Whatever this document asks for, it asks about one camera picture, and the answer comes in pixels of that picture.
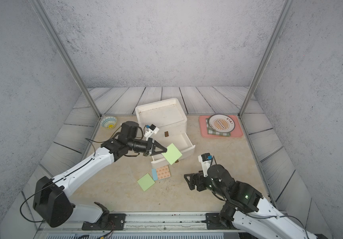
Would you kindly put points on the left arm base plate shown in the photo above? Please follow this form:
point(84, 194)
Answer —
point(107, 222)

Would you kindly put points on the white three-drawer cabinet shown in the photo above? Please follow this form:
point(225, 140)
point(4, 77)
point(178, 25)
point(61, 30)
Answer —
point(167, 115)

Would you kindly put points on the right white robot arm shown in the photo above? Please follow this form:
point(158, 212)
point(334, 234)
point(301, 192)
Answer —
point(245, 208)

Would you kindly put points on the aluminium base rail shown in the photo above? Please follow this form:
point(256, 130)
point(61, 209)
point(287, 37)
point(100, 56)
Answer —
point(146, 226)

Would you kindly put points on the yellow blue patterned bowl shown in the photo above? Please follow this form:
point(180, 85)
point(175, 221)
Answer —
point(108, 122)

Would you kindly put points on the green sticky note pad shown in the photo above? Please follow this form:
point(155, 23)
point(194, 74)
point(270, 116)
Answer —
point(146, 182)

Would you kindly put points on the left aluminium frame post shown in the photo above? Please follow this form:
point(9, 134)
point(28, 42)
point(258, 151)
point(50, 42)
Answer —
point(49, 28)

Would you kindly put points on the blue sticky note pad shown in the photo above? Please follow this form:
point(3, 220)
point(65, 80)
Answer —
point(154, 174)

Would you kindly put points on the aluminium frame post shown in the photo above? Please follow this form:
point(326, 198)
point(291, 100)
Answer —
point(267, 54)
point(49, 28)

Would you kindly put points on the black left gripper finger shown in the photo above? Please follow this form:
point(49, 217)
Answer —
point(153, 152)
point(156, 144)

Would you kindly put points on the orange patterned sticky pad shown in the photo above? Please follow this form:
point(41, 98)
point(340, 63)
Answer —
point(163, 172)

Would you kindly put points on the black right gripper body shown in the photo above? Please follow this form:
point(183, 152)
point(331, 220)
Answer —
point(206, 182)

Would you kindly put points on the green checkered cloth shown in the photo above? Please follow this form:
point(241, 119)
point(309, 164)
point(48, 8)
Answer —
point(211, 131)

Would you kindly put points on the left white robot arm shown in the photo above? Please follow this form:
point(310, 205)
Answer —
point(51, 198)

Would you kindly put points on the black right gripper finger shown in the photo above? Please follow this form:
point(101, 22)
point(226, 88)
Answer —
point(193, 185)
point(193, 176)

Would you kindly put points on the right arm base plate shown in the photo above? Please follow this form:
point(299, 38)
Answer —
point(213, 222)

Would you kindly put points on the right aluminium frame post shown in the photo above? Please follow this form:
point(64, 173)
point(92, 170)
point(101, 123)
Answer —
point(267, 54)

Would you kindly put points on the pink tray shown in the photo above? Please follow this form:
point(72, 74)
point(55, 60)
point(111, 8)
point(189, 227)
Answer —
point(237, 132)

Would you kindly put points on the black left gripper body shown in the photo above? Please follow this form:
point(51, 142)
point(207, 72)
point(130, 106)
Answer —
point(141, 146)

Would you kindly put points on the white drawer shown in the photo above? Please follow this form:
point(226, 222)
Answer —
point(182, 143)

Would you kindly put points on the orange patterned plate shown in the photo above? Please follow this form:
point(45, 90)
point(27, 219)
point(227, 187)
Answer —
point(222, 123)

